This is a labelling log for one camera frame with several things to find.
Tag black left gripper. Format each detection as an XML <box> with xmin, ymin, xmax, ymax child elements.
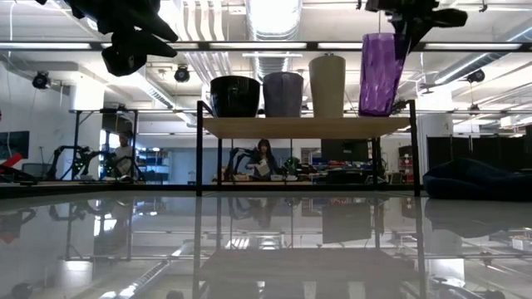
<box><xmin>68</xmin><ymin>0</ymin><xmax>180</xmax><ymax>58</ymax></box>

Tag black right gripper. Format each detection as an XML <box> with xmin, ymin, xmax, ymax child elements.
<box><xmin>365</xmin><ymin>0</ymin><xmax>440</xmax><ymax>60</ymax></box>

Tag purple translucent cup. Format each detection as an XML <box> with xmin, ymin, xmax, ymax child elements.
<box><xmin>357</xmin><ymin>32</ymin><xmax>411</xmax><ymax>118</ymax></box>

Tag glossy black cup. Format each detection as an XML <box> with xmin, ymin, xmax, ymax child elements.
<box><xmin>209</xmin><ymin>75</ymin><xmax>262</xmax><ymax>119</ymax></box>

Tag tall cream cup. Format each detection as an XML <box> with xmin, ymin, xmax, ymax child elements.
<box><xmin>308</xmin><ymin>53</ymin><xmax>347</xmax><ymax>120</ymax></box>

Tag grey cup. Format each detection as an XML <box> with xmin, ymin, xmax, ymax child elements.
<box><xmin>262</xmin><ymin>71</ymin><xmax>305</xmax><ymax>119</ymax></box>

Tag black ceiling spotlight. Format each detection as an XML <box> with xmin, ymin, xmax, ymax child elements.
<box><xmin>173</xmin><ymin>63</ymin><xmax>191</xmax><ymax>84</ymax></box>
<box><xmin>465</xmin><ymin>68</ymin><xmax>486</xmax><ymax>84</ymax></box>
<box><xmin>32</xmin><ymin>70</ymin><xmax>51</xmax><ymax>91</ymax></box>

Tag person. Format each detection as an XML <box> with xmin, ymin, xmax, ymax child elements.
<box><xmin>244</xmin><ymin>138</ymin><xmax>280</xmax><ymax>182</ymax></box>
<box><xmin>112</xmin><ymin>131</ymin><xmax>135</xmax><ymax>179</ymax></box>

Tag black partition panels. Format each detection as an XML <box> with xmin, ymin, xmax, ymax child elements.
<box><xmin>426</xmin><ymin>135</ymin><xmax>529</xmax><ymax>171</ymax></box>

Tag black monitor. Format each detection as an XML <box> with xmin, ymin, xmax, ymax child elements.
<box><xmin>320</xmin><ymin>139</ymin><xmax>370</xmax><ymax>164</ymax></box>

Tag dark blue bean bag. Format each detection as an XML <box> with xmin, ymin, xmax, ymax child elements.
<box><xmin>422</xmin><ymin>157</ymin><xmax>532</xmax><ymax>203</ymax></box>

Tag dark teal screen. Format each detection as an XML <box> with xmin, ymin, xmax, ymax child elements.
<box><xmin>0</xmin><ymin>130</ymin><xmax>31</xmax><ymax>161</ymax></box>

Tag red object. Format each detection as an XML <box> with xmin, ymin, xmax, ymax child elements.
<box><xmin>0</xmin><ymin>152</ymin><xmax>24</xmax><ymax>169</ymax></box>

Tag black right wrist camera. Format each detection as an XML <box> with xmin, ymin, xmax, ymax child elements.
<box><xmin>430</xmin><ymin>7</ymin><xmax>470</xmax><ymax>29</ymax></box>

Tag black overhead frame bar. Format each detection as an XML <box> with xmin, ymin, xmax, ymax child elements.
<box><xmin>0</xmin><ymin>40</ymin><xmax>532</xmax><ymax>52</ymax></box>

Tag silver ventilation duct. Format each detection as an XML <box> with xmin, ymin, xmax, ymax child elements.
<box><xmin>419</xmin><ymin>28</ymin><xmax>532</xmax><ymax>95</ymax></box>
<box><xmin>244</xmin><ymin>0</ymin><xmax>304</xmax><ymax>80</ymax></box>

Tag black rail-mounted device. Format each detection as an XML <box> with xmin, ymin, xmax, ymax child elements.
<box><xmin>392</xmin><ymin>98</ymin><xmax>411</xmax><ymax>118</ymax></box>

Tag black metal stand frame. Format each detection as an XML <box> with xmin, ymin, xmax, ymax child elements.
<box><xmin>68</xmin><ymin>106</ymin><xmax>139</xmax><ymax>182</ymax></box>

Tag wooden shelf with black frame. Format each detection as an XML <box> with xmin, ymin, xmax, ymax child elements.
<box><xmin>195</xmin><ymin>99</ymin><xmax>421</xmax><ymax>198</ymax></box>

